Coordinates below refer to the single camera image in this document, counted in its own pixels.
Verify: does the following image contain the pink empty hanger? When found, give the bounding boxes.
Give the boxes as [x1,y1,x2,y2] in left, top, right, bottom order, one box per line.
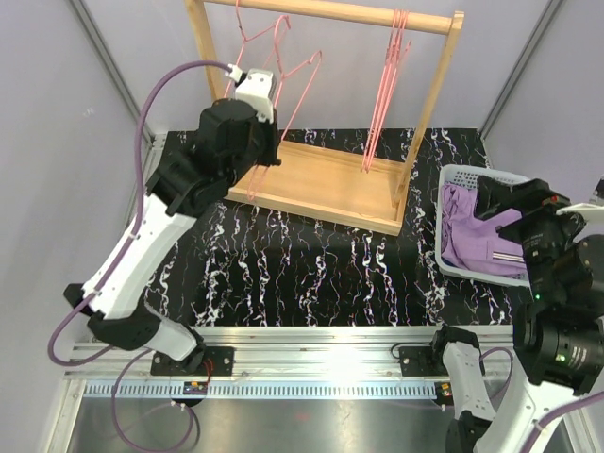
[361,8,405,174]
[365,8,414,174]
[362,8,410,174]

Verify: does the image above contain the purple cable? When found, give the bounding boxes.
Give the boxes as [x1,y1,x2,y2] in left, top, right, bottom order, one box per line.
[518,394,604,453]
[46,59,232,449]

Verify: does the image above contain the aluminium mounting rail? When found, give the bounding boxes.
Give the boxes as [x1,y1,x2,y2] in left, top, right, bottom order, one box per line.
[63,325,512,383]

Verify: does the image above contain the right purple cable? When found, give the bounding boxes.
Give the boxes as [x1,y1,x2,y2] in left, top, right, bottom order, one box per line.
[518,394,604,453]

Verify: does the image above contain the purple trousers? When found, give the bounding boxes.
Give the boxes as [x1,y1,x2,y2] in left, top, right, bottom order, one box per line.
[441,183,527,277]

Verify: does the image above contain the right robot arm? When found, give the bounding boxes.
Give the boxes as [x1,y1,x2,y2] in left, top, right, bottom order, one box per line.
[428,176,603,452]

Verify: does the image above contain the white slotted cable duct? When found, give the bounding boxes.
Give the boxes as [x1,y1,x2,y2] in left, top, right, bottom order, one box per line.
[84,379,437,400]

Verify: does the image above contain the white plastic basket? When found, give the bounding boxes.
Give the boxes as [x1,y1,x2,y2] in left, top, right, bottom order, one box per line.
[435,164,529,288]

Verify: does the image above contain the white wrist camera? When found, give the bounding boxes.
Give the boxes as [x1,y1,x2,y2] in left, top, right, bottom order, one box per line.
[227,64,277,124]
[557,177,604,223]

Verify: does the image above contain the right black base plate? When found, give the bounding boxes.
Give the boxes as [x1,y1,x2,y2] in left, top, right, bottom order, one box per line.
[390,343,448,378]

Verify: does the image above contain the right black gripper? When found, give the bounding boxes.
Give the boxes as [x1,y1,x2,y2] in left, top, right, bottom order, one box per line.
[476,175,604,302]

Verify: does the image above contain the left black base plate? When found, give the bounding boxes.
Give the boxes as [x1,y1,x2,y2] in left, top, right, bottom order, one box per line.
[150,345,236,378]

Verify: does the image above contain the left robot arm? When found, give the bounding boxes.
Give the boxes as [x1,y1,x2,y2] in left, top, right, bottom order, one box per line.
[64,98,280,375]

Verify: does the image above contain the wooden clothes rack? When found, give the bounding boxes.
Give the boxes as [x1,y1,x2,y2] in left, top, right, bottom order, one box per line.
[182,0,466,237]

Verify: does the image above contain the pink hanger holding purple trousers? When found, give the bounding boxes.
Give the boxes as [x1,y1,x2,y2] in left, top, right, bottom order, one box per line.
[245,13,325,202]

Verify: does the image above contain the pink wire hanger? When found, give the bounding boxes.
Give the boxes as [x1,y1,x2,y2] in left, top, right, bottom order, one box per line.
[235,0,291,69]

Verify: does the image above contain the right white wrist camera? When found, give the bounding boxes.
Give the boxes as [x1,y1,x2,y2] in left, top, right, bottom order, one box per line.
[557,177,604,223]

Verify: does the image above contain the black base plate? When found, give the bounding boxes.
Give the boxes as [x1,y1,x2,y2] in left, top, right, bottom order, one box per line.
[390,343,448,378]
[150,345,236,378]

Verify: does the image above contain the black marble pattern mat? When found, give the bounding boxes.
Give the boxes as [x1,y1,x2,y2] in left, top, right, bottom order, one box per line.
[141,128,521,327]

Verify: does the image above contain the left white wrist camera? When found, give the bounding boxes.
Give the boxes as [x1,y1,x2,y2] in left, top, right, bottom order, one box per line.
[227,64,277,124]

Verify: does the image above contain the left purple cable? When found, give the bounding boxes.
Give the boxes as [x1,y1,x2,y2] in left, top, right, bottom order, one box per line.
[46,59,232,449]

